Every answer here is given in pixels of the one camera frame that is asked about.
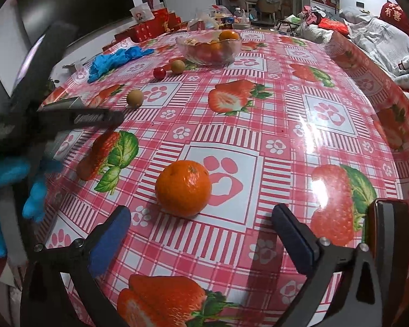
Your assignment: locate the grey blanket covered sofa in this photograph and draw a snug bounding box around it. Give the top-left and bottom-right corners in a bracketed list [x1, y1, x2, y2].
[339, 7, 409, 92]

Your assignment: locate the red embroidered cushion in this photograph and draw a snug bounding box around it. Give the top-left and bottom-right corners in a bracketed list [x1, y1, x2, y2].
[380, 1, 409, 36]

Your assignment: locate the large black television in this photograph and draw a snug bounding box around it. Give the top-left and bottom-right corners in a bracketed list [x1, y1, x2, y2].
[16, 0, 134, 44]

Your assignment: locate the brown longan mid table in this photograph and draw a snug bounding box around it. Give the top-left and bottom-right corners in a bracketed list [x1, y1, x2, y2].
[126, 89, 144, 109]

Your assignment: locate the blue plastic gloves pile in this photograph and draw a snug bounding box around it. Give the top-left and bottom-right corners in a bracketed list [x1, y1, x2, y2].
[88, 46, 154, 83]

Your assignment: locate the blue gloved left hand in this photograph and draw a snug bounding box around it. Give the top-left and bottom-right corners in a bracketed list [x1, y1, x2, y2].
[0, 157, 64, 259]

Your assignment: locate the glass fruit bowl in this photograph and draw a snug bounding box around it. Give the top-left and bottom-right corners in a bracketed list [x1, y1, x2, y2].
[176, 30, 242, 66]

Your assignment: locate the red gift boxes stack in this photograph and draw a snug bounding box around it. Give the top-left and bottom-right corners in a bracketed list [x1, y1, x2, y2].
[114, 7, 182, 43]

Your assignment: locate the orange tangerine in bowl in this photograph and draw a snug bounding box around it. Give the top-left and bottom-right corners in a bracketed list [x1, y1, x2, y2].
[219, 30, 241, 41]

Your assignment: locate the orange tangerine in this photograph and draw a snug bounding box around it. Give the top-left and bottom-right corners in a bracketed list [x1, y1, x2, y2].
[155, 160, 212, 218]
[219, 30, 241, 41]

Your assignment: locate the brown longan near bowl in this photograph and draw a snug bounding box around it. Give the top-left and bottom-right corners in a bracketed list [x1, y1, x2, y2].
[170, 59, 186, 75]

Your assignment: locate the cherry tomato near bowl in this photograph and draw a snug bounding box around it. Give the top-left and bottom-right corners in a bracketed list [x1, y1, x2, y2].
[153, 67, 167, 80]

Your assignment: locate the red strawberry plaid tablecloth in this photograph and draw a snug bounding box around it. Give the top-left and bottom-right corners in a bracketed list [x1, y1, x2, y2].
[40, 31, 409, 326]

